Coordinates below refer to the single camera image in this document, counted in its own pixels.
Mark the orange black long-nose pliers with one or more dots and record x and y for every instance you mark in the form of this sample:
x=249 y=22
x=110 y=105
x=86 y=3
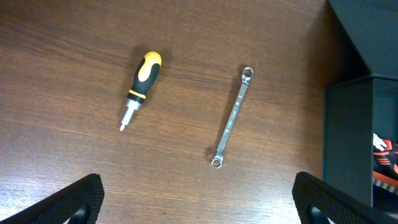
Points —
x=385 y=164

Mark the silver ring wrench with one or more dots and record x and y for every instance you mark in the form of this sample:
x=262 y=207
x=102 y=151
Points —
x=246 y=77

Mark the dark green box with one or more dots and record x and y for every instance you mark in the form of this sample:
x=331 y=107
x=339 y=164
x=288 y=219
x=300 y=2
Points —
x=364 y=102

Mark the yellow black stubby screwdriver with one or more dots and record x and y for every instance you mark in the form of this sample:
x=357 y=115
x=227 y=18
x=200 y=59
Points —
x=144 y=78

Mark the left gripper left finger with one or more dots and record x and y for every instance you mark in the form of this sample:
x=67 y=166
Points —
x=80 y=202

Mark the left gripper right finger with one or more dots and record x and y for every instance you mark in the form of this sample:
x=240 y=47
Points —
x=318 y=202

